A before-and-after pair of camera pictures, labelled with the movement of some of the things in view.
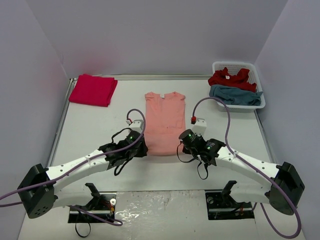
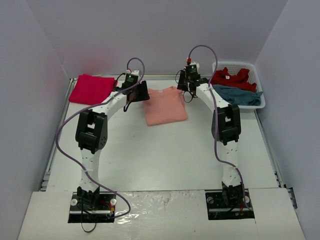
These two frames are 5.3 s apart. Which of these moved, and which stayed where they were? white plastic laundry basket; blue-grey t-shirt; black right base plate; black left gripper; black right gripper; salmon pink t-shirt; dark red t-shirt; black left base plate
Moved: salmon pink t-shirt; black left gripper; black right gripper
Stayed: white plastic laundry basket; black right base plate; black left base plate; dark red t-shirt; blue-grey t-shirt
